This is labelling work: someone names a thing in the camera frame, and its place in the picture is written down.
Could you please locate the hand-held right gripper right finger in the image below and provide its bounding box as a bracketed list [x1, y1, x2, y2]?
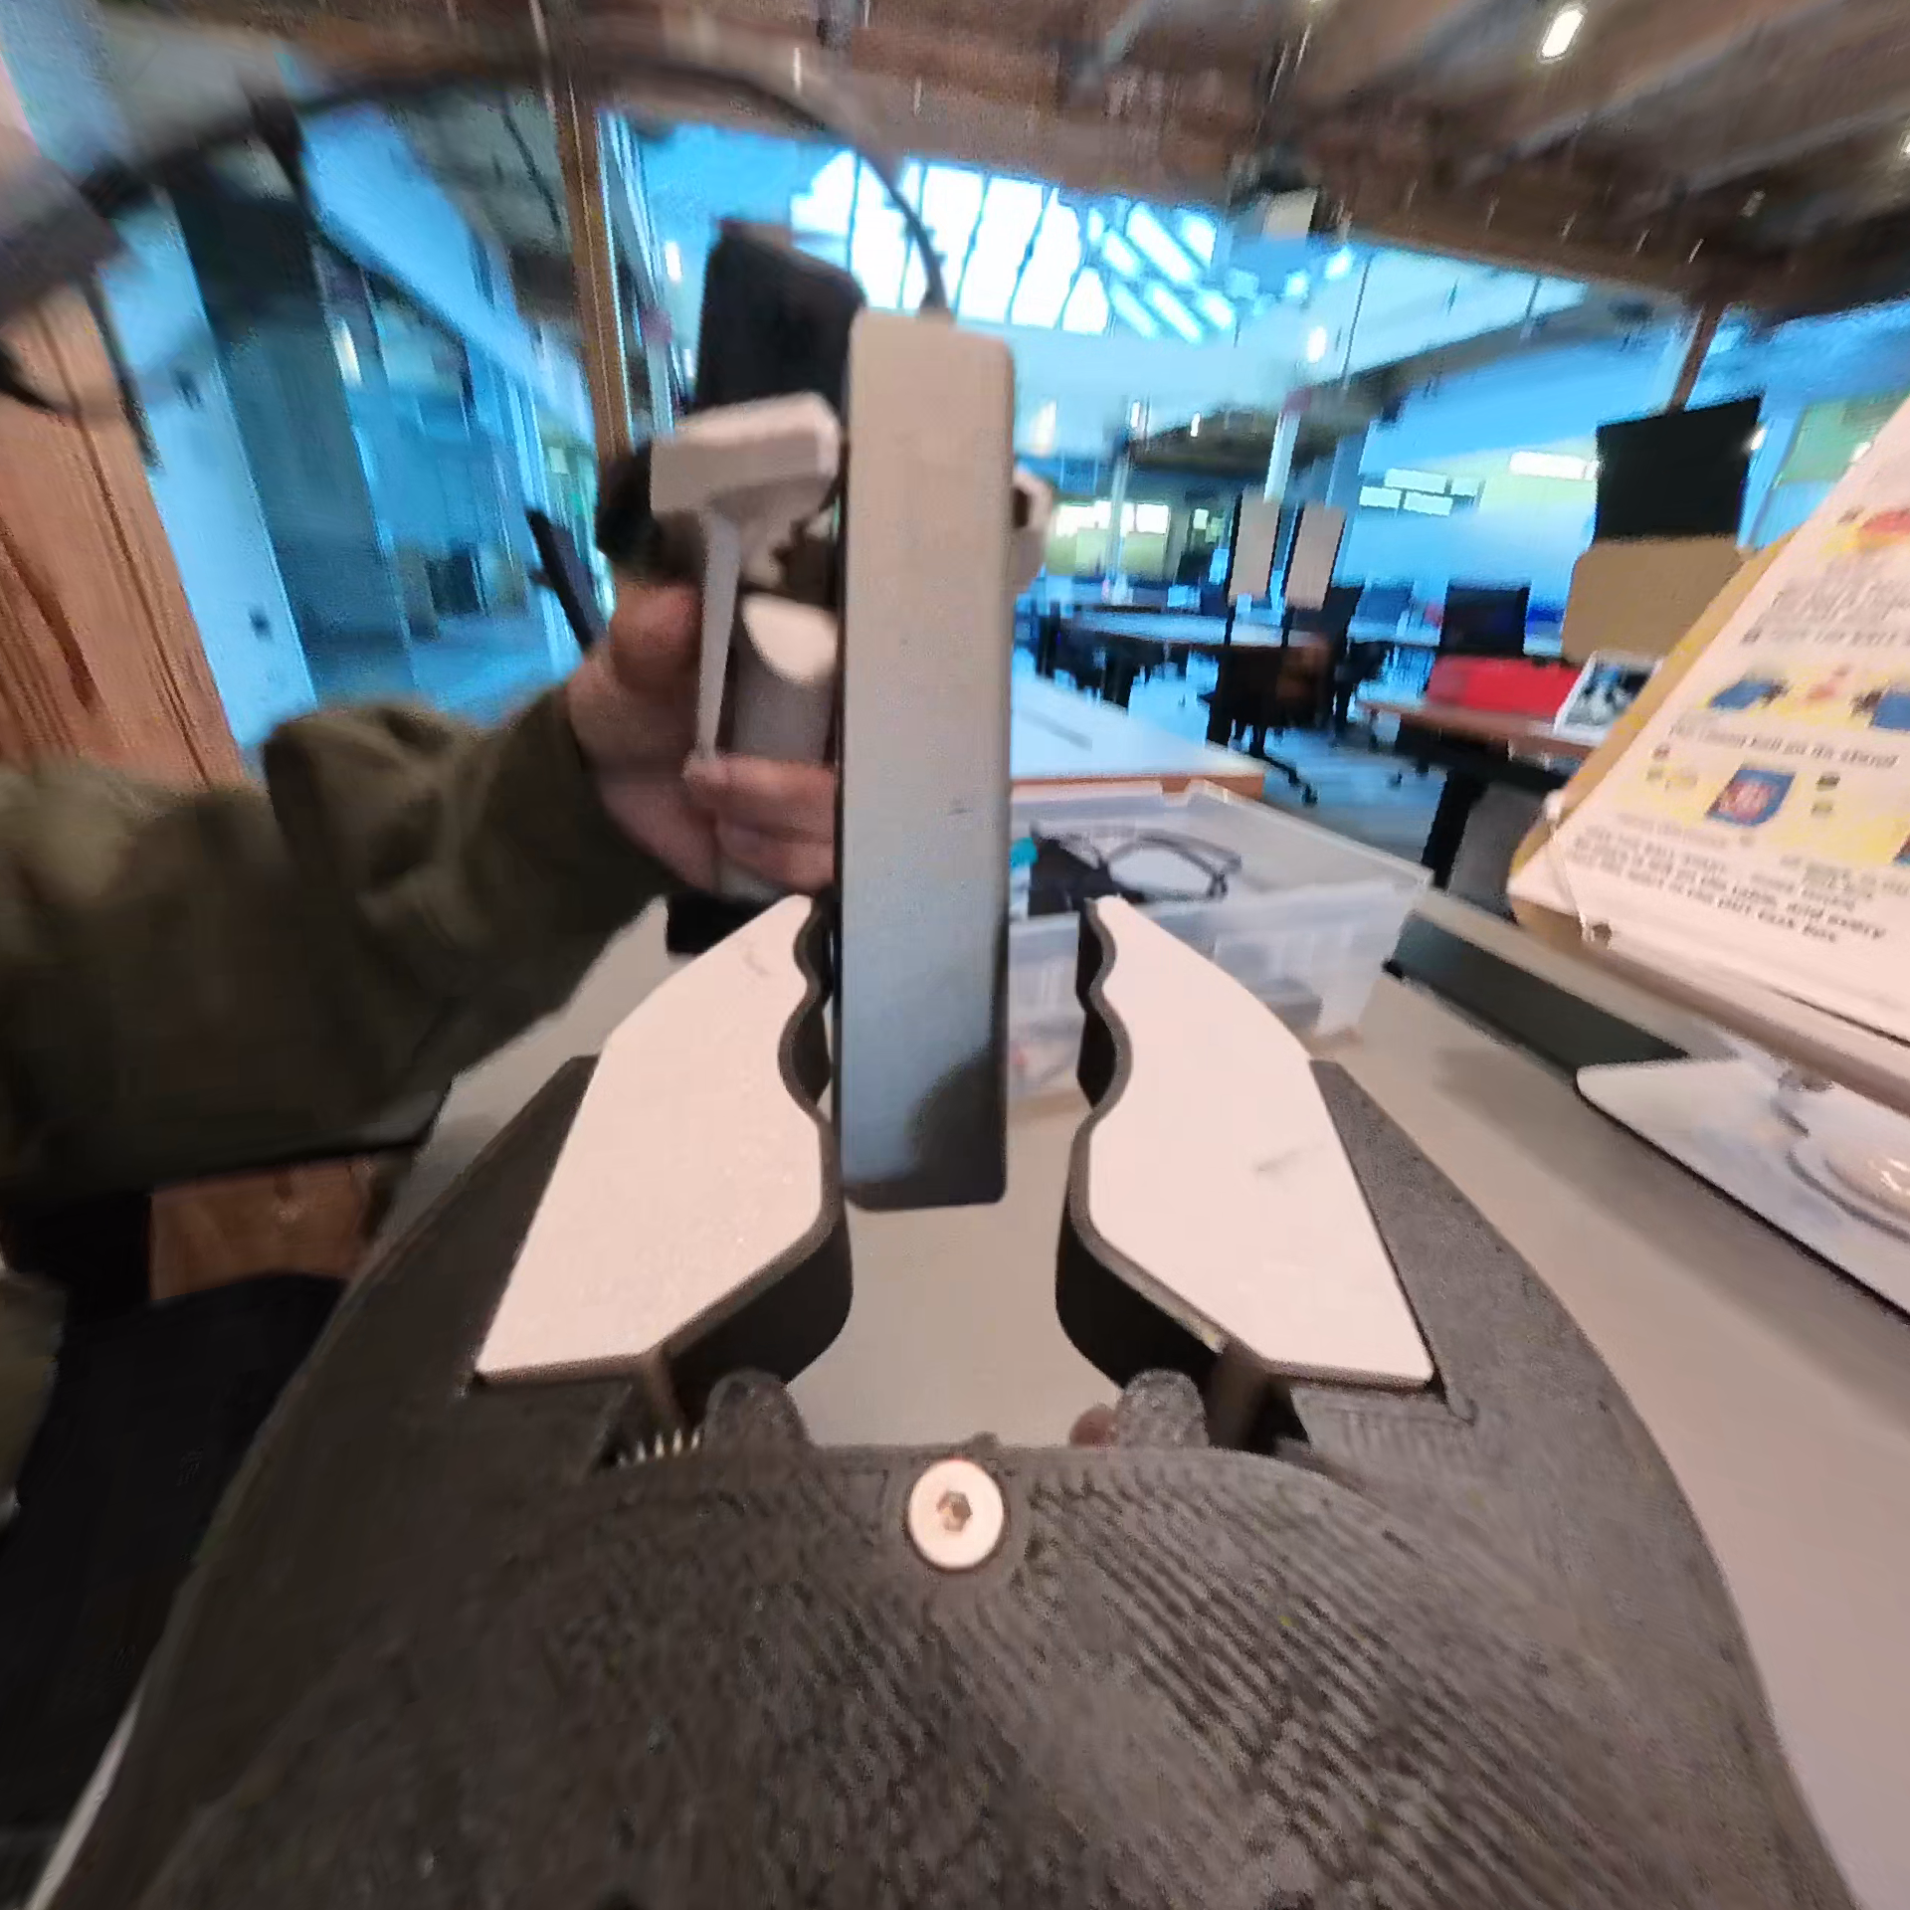
[1056, 897, 1437, 1403]

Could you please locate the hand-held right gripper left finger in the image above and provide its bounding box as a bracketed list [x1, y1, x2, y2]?
[475, 891, 856, 1398]

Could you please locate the grey usb hub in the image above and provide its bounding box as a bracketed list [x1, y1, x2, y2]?
[834, 305, 1020, 1211]

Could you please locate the clear plastic bin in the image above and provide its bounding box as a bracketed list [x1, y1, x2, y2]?
[1012, 779, 1433, 1099]

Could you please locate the person's left forearm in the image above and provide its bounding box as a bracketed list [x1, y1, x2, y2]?
[0, 699, 673, 1196]

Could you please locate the grey desk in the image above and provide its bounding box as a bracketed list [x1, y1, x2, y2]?
[402, 881, 1910, 1910]

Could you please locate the person's left hand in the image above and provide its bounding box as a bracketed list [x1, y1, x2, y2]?
[567, 573, 842, 898]

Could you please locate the black office chair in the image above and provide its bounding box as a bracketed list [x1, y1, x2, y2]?
[1202, 582, 1367, 807]

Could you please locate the red plastic bin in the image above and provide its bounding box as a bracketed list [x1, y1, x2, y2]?
[1426, 654, 1588, 722]

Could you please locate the small printed card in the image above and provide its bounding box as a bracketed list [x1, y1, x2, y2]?
[1551, 651, 1660, 740]

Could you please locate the wooden document stand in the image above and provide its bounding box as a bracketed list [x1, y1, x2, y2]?
[1508, 530, 1910, 1316]

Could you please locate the black monitor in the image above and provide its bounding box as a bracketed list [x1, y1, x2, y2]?
[1595, 395, 1766, 546]

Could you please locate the printed instruction sheet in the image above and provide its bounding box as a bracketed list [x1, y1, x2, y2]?
[1551, 402, 1910, 1032]

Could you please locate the black cable coil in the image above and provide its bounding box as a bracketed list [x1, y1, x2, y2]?
[1026, 833, 1244, 916]

